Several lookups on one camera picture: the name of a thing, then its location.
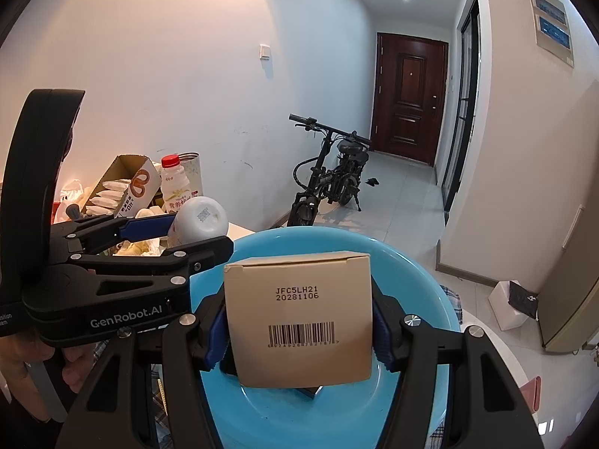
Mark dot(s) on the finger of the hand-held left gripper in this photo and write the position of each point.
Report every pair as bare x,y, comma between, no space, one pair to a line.
201,255
145,227

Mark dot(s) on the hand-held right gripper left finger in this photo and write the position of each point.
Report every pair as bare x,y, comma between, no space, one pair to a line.
215,336

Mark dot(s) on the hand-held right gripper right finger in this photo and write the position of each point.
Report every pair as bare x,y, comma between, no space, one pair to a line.
381,336

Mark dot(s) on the white plastic bottle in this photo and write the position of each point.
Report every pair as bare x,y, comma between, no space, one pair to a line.
199,220

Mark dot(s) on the blue plastic basin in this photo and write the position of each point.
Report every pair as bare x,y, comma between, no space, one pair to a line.
290,243

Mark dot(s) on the beige cardboard box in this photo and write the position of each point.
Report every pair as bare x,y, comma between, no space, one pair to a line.
299,271

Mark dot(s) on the person's left hand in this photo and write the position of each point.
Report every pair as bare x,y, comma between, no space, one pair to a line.
21,351

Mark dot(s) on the crumpled plastic bag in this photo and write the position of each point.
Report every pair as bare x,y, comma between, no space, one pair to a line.
140,245

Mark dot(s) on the white plastic bag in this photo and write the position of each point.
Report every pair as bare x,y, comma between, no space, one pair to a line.
70,191

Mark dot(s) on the open pretzel print cardboard box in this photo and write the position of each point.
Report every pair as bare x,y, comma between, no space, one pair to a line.
140,182

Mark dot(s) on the row of white packets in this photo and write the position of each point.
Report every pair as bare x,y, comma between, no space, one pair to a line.
110,194

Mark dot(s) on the red capped milk bottle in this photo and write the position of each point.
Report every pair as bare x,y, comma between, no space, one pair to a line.
175,187

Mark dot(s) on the white cylindrical can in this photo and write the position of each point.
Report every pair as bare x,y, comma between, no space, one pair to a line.
193,173

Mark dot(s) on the plaid cloth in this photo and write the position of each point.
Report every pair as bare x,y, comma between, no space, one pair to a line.
451,299

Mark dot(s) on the dark flat object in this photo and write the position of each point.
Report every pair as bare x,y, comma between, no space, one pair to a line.
309,391

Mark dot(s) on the white trash bin black bag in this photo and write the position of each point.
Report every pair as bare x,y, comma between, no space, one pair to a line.
503,306

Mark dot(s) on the black electric bicycle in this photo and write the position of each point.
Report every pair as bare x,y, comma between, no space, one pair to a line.
337,177

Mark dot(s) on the brown entrance door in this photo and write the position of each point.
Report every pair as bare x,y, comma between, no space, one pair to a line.
409,98

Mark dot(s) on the black framed glass door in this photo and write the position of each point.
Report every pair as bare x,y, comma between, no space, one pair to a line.
468,79

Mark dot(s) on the white wall switch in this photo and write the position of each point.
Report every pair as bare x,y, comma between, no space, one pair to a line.
265,51

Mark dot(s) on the framed blue wall pictures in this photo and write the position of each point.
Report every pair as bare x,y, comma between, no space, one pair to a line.
552,28

